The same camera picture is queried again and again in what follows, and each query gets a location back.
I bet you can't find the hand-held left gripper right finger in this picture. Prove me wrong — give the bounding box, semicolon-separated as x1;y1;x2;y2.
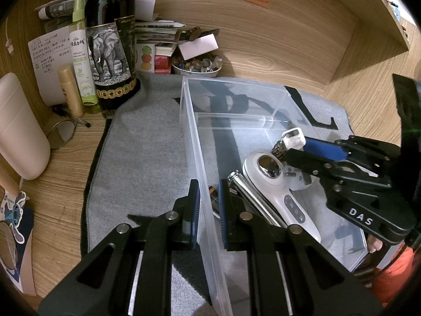
219;178;384;316

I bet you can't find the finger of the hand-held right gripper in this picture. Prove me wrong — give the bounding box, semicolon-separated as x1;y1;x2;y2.
304;135;401;162
284;149;393;189

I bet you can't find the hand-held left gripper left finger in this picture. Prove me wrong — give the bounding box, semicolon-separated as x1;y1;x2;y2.
38;179;201;316

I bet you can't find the silver nail clipper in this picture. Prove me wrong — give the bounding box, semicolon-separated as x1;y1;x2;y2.
228;170;287;228

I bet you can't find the white handheld facial device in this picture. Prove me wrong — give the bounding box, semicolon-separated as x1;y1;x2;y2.
243;151;321;244

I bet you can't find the clear plastic storage box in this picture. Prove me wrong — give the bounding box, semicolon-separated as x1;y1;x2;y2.
179;76;369;316

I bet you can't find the person's right forearm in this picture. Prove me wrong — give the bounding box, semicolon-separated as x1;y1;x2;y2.
372;245;419;308

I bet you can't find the person's right hand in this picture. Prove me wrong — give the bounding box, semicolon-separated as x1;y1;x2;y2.
368;236;384;255

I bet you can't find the grey mat with black letters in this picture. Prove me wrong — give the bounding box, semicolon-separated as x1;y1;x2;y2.
81;71;354;316

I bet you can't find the black pen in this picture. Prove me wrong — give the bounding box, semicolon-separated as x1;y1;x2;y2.
53;105;92;128

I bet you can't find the white bowl of stones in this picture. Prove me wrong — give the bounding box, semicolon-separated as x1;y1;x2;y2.
171;54;223;78

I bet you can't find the small round mirror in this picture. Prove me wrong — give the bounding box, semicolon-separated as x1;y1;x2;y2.
46;120;78;150

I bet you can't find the white card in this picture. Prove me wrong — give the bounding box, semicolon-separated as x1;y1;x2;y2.
178;34;219;60

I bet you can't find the card with coloured circles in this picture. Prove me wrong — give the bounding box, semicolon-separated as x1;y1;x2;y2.
136;42;157;72

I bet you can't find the blue cartoon sticker sheet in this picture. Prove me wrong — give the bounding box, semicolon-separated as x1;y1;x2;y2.
0;189;36;295

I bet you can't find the beige stick tube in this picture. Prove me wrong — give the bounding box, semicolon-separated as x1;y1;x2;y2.
58;65;85;117

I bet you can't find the green spray bottle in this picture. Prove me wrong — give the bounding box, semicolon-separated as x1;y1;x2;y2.
68;0;100;114

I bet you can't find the stack of books and papers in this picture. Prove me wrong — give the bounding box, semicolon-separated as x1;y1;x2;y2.
38;0;186;73

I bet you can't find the cream plastic bottle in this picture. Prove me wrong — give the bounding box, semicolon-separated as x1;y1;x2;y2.
0;72;51;181

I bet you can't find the dark wine bottle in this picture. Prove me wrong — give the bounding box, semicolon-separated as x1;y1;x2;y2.
84;0;138;119

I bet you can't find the handwritten paper note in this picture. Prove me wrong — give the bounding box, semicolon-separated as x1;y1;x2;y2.
28;28;74;106

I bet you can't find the white cable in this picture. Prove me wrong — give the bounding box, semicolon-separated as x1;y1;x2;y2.
5;16;16;55

